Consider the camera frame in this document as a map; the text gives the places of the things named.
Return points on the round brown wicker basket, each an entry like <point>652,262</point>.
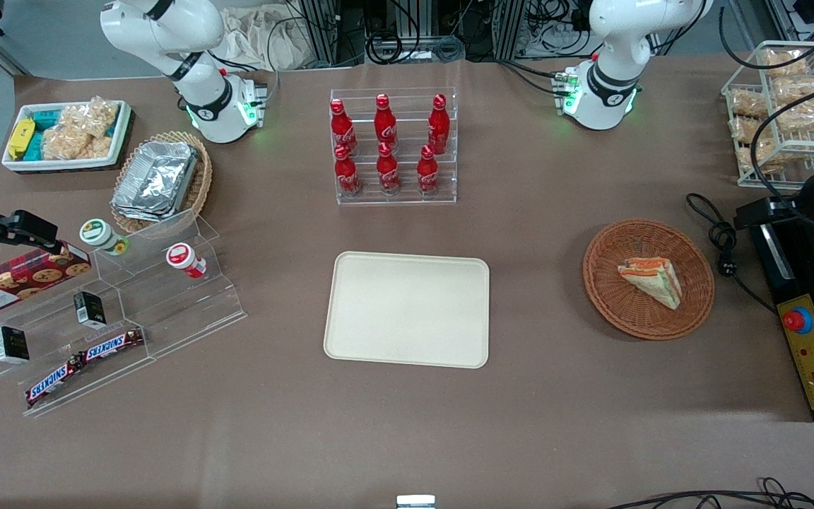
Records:
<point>612,297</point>

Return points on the aluminium frame post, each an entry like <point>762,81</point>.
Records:
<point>326,28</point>

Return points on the red cola bottle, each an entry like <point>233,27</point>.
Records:
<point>385,121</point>
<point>342,127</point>
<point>388,171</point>
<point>439,124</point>
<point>427,172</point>
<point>346,173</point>

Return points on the triangular sandwich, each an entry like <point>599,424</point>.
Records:
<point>653,278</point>

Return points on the Snickers chocolate bar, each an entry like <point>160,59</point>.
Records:
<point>111,345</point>
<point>52,382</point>

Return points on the clear acrylic bottle rack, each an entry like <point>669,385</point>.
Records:
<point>393,200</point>

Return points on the beige crumpled cloth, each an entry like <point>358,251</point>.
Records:
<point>258,39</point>

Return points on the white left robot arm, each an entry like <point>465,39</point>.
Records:
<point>612,71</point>

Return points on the black control box appliance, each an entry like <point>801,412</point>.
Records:
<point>774,261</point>

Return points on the clear acrylic step shelf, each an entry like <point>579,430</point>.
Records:
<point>167,311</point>

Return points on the stacked foil containers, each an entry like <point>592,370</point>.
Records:
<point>156,180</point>

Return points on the beige rectangular tray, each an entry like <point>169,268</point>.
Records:
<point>407,311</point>

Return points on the green lid yogurt cup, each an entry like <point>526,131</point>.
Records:
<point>99,234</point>

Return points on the red emergency stop button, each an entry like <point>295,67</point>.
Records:
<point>797,320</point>

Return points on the red lid yogurt cup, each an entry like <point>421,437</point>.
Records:
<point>184,259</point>

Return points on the small black box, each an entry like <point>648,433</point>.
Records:
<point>89,309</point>
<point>11,345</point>

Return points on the clear bag rice crackers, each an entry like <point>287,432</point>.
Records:
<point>82,131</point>

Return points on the red cookie box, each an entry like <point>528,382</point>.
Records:
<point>18,283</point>

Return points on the yellow snack pack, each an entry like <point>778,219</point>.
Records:
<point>20,138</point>

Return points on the white rectangular snack bin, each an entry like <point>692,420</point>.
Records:
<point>61,164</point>

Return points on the light oval wicker basket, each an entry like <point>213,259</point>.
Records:
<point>198,187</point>

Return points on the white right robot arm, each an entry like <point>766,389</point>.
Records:
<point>167,35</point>

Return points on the bagged crispy snack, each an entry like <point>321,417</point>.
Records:
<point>764,157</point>
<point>742,129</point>
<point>749,103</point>
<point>785,62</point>
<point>806,106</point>

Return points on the teal snack pack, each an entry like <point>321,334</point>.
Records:
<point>43,120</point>

